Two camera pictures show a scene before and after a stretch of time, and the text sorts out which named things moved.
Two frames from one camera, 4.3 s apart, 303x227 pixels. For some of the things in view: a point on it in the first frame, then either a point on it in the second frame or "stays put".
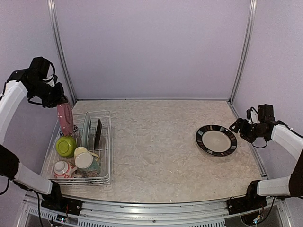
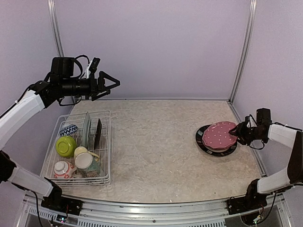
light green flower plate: (85, 135) stays put
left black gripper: (58, 98) to (95, 88)
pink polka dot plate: (65, 115) to (217, 136)
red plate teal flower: (98, 137) stays put
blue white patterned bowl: (75, 129) stays put
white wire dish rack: (84, 158) stays put
